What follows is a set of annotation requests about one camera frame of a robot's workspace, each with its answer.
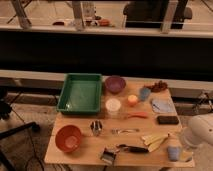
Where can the blue sponge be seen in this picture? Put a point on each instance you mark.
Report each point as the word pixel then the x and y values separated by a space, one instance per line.
pixel 174 153

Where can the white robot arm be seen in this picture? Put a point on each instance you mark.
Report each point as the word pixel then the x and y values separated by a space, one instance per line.
pixel 198 130

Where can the purple bowl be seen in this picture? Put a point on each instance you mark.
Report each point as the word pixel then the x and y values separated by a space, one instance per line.
pixel 115 84

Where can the red bowl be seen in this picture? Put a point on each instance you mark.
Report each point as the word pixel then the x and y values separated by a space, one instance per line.
pixel 68 138

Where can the green plastic tray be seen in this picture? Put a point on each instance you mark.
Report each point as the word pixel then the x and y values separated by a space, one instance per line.
pixel 81 94

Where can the orange cup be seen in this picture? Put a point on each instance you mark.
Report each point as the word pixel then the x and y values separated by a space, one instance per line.
pixel 132 100

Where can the blue brush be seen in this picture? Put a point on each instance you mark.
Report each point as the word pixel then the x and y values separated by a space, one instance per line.
pixel 144 93

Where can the small metal cup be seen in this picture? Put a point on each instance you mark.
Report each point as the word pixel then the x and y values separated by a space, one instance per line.
pixel 96 127

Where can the metal fork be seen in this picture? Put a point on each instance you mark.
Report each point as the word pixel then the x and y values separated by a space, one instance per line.
pixel 119 131

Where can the orange carrot toy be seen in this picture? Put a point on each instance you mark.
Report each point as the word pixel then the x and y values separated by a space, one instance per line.
pixel 137 114

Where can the wooden table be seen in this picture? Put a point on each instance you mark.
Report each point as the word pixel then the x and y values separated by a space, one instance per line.
pixel 91 147

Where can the light blue cloth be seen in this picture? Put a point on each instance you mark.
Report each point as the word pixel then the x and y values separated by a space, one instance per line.
pixel 162 106

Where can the black rectangular block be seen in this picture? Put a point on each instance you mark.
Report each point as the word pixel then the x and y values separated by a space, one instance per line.
pixel 170 120

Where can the black handled utensil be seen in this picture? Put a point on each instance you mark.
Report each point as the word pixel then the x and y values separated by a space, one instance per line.
pixel 132 149

